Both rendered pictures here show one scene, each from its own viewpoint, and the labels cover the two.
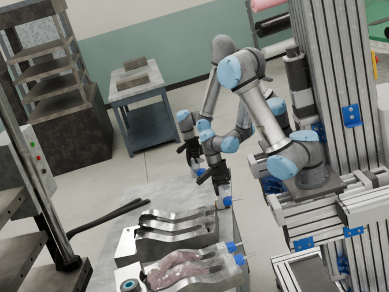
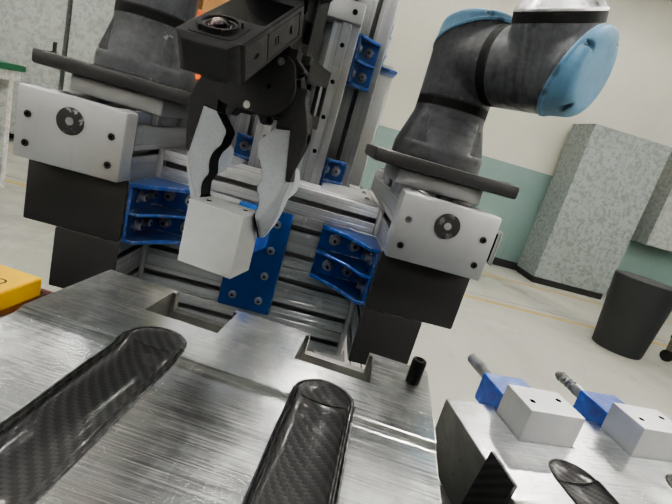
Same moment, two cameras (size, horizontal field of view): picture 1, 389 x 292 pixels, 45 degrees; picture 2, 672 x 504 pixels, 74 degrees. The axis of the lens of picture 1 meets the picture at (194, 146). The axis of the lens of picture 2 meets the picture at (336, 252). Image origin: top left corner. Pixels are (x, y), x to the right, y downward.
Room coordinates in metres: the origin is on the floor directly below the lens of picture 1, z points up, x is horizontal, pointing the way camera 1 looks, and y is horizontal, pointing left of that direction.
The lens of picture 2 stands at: (1.97, 0.32, 1.04)
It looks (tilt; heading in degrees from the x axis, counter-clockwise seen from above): 14 degrees down; 265
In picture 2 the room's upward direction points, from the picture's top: 16 degrees clockwise
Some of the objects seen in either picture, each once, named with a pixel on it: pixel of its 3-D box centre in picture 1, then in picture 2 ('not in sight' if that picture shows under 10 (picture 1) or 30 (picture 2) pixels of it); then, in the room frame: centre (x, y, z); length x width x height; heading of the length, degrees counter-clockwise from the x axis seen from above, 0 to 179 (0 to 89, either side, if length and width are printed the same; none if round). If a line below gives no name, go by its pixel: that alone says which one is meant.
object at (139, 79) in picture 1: (142, 99); not in sight; (6.47, 0.53, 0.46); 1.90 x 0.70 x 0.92; 3
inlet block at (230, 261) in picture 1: (241, 259); (599, 410); (1.64, -0.05, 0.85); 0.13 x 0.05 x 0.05; 98
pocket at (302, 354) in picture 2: (210, 227); (329, 377); (1.92, 0.04, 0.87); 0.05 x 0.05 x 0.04; 81
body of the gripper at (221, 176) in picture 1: (219, 172); (279, 50); (2.03, -0.08, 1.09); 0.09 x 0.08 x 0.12; 74
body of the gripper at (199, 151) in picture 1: (193, 146); not in sight; (2.44, 0.01, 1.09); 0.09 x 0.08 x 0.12; 56
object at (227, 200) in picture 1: (230, 200); (245, 229); (2.02, -0.09, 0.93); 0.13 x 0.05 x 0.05; 74
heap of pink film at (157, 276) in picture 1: (175, 267); not in sight; (1.66, 0.22, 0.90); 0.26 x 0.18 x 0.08; 98
